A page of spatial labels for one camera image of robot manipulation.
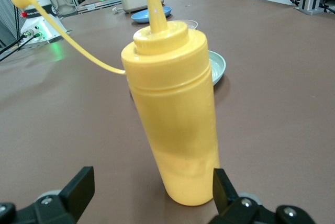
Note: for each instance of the yellow squeeze bottle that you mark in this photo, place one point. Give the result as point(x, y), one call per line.
point(175, 116)

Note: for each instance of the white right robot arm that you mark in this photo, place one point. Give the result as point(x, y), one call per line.
point(34, 17)

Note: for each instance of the blue plate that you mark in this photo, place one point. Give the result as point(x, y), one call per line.
point(141, 17)

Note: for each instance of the red black clip leads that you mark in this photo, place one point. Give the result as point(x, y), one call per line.
point(293, 0)

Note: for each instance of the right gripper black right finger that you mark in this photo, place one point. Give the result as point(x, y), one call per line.
point(225, 195)

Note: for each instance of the beige plate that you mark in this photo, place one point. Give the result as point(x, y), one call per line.
point(191, 23)

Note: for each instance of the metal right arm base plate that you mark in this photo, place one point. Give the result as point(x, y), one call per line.
point(58, 37)

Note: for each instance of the pale green plate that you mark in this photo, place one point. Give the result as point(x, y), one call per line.
point(217, 69)

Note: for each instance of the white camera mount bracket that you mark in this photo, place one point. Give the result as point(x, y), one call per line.
point(308, 10)

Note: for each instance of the grey office chair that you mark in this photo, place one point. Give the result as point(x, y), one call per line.
point(62, 4)

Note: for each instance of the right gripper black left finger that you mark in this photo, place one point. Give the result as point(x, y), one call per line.
point(76, 190)

